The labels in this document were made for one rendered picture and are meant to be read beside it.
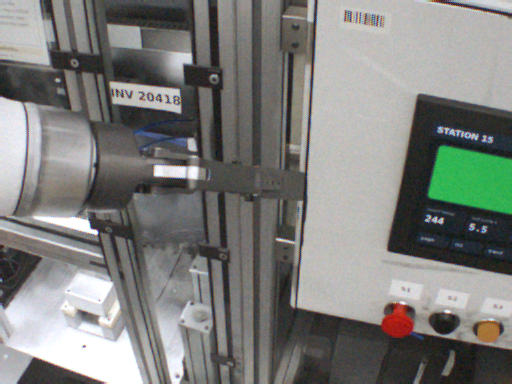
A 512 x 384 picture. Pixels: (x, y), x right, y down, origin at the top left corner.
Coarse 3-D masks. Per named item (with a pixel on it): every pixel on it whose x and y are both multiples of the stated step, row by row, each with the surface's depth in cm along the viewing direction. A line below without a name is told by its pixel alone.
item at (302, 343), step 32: (288, 64) 71; (288, 96) 75; (288, 128) 79; (288, 160) 83; (288, 224) 94; (288, 288) 80; (288, 320) 85; (320, 320) 83; (352, 320) 81; (288, 352) 91; (320, 352) 88; (352, 352) 86; (384, 352) 84; (416, 352) 81; (448, 352) 79; (480, 352) 77
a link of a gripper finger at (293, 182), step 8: (264, 168) 56; (272, 168) 57; (280, 176) 57; (288, 176) 58; (296, 176) 58; (304, 176) 59; (288, 184) 58; (296, 184) 58; (264, 192) 56; (272, 192) 57; (280, 192) 57; (288, 192) 58; (296, 192) 59; (296, 200) 59
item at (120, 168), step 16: (96, 128) 44; (112, 128) 45; (128, 128) 46; (96, 144) 43; (112, 144) 43; (128, 144) 44; (112, 160) 43; (128, 160) 44; (144, 160) 45; (160, 160) 45; (176, 160) 48; (96, 176) 43; (112, 176) 43; (128, 176) 44; (144, 176) 45; (96, 192) 43; (112, 192) 44; (128, 192) 45; (96, 208) 45; (112, 208) 45
